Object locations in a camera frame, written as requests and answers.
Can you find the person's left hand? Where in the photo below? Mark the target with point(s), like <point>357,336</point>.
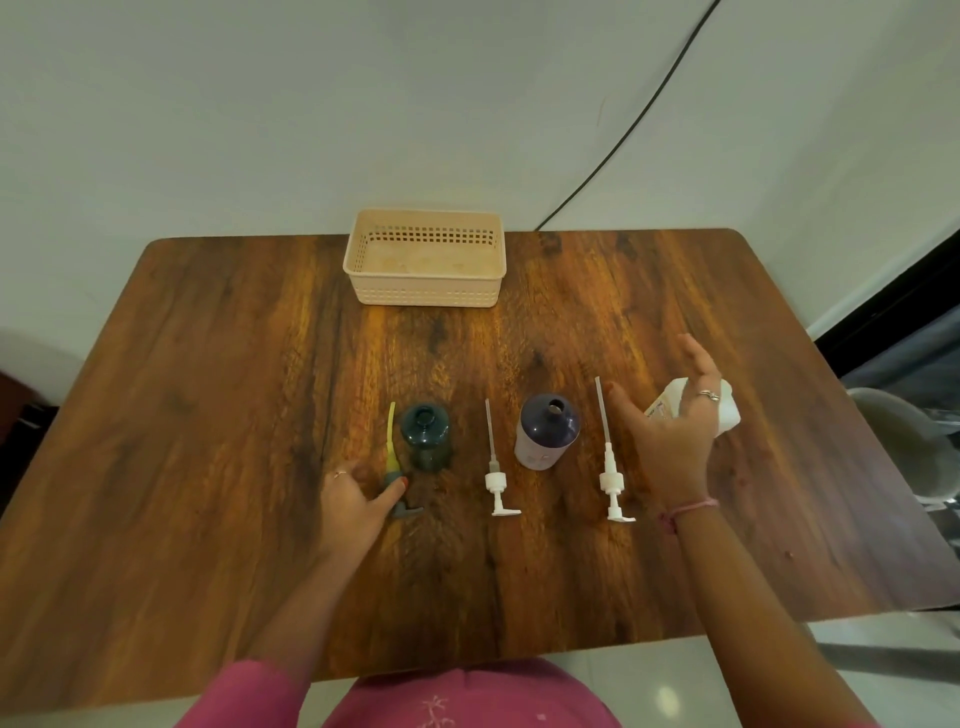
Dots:
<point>351,514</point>

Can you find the person's right hand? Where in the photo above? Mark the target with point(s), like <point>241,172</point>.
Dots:
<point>675,450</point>

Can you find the person's right thumb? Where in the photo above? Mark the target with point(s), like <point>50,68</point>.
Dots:
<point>626,409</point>

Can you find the person's left thumb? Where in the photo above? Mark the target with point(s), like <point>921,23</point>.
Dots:
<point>396,495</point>

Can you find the green pump with yellow tube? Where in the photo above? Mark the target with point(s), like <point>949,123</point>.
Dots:
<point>391,442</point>

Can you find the white plastic bottle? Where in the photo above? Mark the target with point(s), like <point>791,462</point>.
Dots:
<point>726,416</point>

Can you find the person's right forearm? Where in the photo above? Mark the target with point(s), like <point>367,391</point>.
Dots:
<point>757,622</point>

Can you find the person's left forearm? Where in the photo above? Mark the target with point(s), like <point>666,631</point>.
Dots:
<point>307,607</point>

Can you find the dark green plastic bottle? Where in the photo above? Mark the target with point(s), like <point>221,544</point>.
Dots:
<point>426,439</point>

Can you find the white pump dispenser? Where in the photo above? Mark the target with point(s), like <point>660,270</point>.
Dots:
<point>495,480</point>
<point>609,472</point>

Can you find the dark purple plastic bottle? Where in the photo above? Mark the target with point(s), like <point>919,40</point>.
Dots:
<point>547,439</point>

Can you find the beige plastic perforated basket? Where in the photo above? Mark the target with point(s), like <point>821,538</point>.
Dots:
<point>424,287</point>

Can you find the pink embroidered garment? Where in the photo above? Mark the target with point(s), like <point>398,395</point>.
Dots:
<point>465,697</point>

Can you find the white plastic chair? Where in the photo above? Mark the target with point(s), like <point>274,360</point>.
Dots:
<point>896,442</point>

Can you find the dark brown furniture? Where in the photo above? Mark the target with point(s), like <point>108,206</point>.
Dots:
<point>19,435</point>

